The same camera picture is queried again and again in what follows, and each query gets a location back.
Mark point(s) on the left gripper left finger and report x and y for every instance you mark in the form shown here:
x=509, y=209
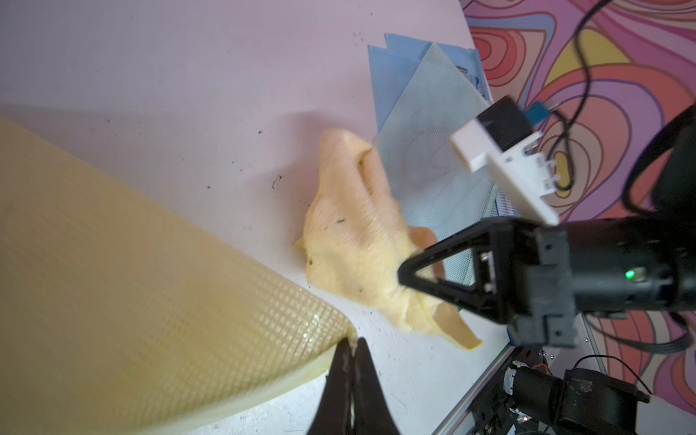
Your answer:
x=334, y=413

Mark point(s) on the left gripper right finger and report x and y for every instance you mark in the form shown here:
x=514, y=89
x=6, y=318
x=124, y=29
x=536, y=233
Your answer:
x=371, y=415

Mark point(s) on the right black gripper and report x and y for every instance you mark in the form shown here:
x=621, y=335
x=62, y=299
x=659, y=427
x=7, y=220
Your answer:
x=509, y=270

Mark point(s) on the green zip document bag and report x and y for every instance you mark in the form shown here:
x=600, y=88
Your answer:
x=426, y=176

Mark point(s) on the yellow wiping cloth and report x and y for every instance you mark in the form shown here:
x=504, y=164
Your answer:
x=355, y=239

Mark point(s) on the yellow document bag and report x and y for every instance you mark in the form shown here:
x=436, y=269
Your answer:
x=121, y=317

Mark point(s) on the light blue mesh document bag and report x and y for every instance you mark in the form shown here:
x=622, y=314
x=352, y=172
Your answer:
x=468, y=61

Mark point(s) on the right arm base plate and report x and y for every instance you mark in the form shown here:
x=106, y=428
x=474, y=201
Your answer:
x=522, y=396

